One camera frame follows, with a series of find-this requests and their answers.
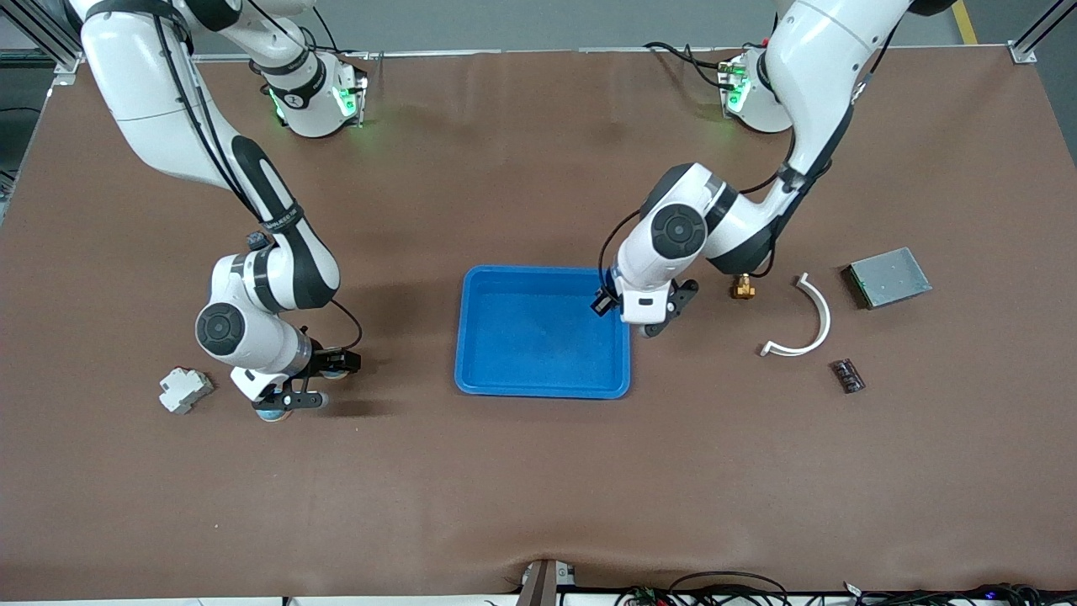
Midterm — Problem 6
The blue plastic tray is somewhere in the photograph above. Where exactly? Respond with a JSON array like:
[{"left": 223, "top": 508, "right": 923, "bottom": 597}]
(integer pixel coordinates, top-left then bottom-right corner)
[{"left": 454, "top": 266, "right": 632, "bottom": 400}]

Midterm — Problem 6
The white circuit breaker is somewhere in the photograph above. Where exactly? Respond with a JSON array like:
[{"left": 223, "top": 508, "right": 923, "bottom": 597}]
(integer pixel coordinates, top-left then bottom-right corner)
[{"left": 158, "top": 367, "right": 215, "bottom": 415}]

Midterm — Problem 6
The flat silver metal module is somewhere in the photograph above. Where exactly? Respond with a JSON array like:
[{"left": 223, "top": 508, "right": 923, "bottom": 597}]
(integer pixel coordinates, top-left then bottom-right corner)
[{"left": 841, "top": 247, "right": 933, "bottom": 311}]

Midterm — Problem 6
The white curved plastic bracket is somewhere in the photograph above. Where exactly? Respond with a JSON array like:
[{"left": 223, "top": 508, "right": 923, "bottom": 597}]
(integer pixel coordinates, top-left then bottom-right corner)
[{"left": 761, "top": 272, "right": 832, "bottom": 358}]

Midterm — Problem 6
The black base power cable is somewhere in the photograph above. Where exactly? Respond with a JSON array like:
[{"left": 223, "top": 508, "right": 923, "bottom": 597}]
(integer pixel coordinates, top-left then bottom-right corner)
[{"left": 644, "top": 40, "right": 733, "bottom": 89}]

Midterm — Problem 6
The black looped cable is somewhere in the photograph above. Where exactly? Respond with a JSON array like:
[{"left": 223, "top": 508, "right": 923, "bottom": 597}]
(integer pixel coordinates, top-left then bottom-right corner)
[{"left": 669, "top": 571, "right": 789, "bottom": 606}]

